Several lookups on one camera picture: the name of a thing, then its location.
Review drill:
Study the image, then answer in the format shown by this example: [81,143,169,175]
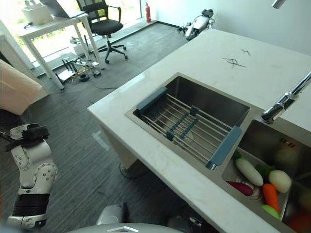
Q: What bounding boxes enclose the white kitchen island counter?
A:
[87,28,311,233]

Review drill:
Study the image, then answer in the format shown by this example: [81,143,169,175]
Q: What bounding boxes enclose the stainless steel sink basin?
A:
[124,72,311,233]

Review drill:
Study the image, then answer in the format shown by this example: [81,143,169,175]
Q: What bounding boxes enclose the white wifi router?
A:
[55,59,79,85]

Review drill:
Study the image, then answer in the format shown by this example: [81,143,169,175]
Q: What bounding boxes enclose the white robot lying down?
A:
[178,9,216,41]

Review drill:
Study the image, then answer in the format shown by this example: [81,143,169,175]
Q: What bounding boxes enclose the red fire extinguisher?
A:
[144,2,152,23]

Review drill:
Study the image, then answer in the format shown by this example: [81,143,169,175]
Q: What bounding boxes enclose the black office chair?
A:
[76,0,128,64]

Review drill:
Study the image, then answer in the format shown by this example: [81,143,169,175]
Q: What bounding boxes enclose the long white toy radish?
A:
[233,150,264,187]

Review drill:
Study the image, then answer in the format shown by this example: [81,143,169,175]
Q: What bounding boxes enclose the grey robot body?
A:
[63,201,209,233]

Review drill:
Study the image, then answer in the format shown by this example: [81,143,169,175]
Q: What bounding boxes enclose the purple toy eggplant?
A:
[226,181,254,197]

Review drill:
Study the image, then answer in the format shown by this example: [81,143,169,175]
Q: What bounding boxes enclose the white desk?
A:
[18,12,105,90]

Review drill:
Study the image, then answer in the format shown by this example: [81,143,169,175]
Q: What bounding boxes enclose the chrome kitchen faucet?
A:
[261,71,311,125]

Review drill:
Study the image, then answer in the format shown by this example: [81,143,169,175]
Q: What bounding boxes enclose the round white toy radish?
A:
[268,169,292,194]

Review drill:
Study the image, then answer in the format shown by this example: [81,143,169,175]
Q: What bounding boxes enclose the orange toy carrot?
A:
[262,183,281,214]

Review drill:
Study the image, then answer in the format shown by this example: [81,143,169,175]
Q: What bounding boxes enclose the beige cushion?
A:
[0,59,44,116]

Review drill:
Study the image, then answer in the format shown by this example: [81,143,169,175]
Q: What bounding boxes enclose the grey laptop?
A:
[38,0,86,19]

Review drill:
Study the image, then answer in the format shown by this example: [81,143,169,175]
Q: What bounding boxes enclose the green toy vegetable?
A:
[261,204,281,220]

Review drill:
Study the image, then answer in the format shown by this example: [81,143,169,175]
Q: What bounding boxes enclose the white box on desk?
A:
[21,1,57,25]

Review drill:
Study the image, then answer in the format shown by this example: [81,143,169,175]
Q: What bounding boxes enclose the blue handled sink drying rack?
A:
[135,86,243,171]

